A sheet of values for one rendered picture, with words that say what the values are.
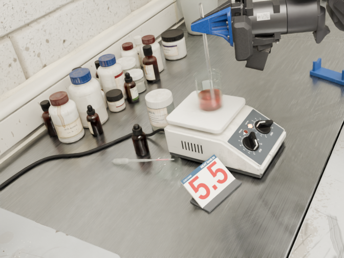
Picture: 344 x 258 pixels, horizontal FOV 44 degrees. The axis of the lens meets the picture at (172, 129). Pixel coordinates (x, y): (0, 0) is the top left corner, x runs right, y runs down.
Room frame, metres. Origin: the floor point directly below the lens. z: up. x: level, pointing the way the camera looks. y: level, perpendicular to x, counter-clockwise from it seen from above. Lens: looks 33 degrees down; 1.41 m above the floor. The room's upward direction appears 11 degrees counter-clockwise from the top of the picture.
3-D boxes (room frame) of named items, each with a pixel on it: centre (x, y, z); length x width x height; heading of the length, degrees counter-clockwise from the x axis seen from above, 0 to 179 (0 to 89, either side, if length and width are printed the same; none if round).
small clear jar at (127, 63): (1.05, 0.09, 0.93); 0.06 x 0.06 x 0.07
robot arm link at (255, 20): (0.67, -0.18, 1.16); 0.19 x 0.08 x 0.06; 167
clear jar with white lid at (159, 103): (0.80, 0.02, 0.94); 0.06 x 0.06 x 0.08
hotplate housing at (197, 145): (0.68, -0.09, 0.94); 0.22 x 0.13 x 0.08; 52
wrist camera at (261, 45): (0.67, -0.18, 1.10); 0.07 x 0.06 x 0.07; 164
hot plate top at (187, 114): (0.70, -0.07, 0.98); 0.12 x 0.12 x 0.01; 52
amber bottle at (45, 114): (0.86, 0.27, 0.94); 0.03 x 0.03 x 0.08
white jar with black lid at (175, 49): (1.17, -0.05, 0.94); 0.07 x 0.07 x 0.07
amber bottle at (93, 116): (0.82, 0.17, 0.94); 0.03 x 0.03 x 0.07
